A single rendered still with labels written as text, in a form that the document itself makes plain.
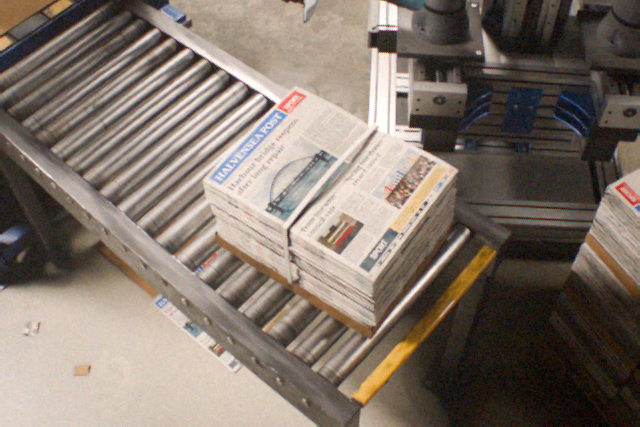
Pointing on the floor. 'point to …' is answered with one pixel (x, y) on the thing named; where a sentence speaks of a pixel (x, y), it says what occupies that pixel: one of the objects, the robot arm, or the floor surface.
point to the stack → (593, 358)
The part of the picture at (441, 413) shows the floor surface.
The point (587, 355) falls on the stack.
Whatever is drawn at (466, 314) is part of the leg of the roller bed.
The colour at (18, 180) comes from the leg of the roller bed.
